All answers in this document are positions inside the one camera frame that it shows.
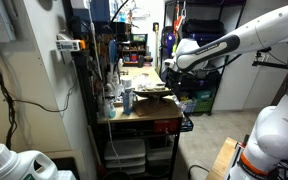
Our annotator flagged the white plastic storage bin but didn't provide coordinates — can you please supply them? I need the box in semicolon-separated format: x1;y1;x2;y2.
104;139;148;175

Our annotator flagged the white detergent jug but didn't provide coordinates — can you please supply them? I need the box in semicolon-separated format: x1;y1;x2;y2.
0;143;60;180

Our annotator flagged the red tool drawer box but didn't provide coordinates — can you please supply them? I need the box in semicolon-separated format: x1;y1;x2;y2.
153;119;181;135

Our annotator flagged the orange hanging strap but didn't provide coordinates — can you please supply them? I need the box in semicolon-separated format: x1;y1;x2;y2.
172;1;189;35

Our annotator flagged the black metal shelving rack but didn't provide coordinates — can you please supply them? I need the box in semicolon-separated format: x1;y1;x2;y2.
158;0;247;116

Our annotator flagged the small dark shelf organizer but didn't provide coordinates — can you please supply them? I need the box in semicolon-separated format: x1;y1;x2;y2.
118;33;149;67

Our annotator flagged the white orange wall device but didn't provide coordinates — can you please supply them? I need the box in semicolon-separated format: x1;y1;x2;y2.
55;33;87;53

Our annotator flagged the green plastic crate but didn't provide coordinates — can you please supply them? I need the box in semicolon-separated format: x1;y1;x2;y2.
194;90;216;114

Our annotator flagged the white capped spray can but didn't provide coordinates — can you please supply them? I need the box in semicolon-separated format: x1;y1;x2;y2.
120;75;136;116

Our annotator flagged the wooden board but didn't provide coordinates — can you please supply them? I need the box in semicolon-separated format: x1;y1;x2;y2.
205;137;240;180
132;98;182;118

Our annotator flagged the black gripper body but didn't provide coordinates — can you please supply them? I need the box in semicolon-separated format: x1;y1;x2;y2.
166;69;186;96

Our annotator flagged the wooden top workbench black frame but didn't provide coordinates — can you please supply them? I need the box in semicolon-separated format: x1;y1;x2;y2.
95;65;195;180

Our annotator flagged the small clear blue bottle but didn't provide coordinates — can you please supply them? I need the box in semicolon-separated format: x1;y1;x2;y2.
107;99;118;119

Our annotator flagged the black wall cable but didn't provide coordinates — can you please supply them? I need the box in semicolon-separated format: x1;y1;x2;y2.
0;48;79;151

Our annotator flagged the purple hanging tool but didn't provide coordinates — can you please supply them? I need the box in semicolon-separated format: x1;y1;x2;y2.
165;32;177;56

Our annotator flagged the black floor cable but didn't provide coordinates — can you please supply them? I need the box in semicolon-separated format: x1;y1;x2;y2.
187;163;212;180

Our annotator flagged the pale blue plastic crate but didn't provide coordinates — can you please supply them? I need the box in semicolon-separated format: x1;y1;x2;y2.
180;99;198;115

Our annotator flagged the black suitcase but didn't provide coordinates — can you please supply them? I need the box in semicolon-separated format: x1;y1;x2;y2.
182;19;226;34

